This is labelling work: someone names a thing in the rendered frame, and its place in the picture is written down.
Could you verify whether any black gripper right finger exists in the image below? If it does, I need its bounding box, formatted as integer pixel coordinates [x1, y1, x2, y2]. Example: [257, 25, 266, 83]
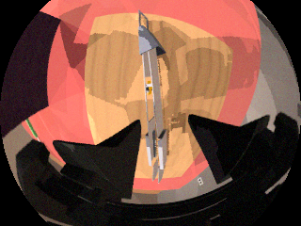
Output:
[188, 114, 270, 184]

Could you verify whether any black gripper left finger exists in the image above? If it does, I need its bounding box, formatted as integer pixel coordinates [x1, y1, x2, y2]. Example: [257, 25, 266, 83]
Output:
[53, 120, 142, 200]

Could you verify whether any light wooden board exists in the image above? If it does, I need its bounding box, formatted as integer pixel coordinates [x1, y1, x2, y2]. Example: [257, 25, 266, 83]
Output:
[84, 12, 233, 178]

